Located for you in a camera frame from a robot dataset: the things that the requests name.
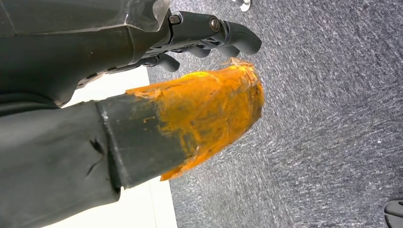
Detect chrome furniture foot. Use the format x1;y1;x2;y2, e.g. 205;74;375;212
232;0;252;12

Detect black round base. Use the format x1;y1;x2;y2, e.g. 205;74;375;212
383;199;403;228

